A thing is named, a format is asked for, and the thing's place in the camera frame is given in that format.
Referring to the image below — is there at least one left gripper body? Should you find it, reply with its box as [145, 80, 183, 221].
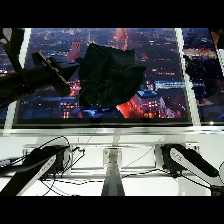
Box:
[49, 57, 81, 83]

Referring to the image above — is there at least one black garment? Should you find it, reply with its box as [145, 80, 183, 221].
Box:
[75, 42, 147, 110]

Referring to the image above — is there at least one black cable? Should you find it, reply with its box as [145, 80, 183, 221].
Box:
[121, 167, 174, 180]
[37, 134, 73, 151]
[39, 177, 105, 197]

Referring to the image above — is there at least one silver frame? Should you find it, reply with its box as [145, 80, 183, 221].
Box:
[0, 126, 224, 197]

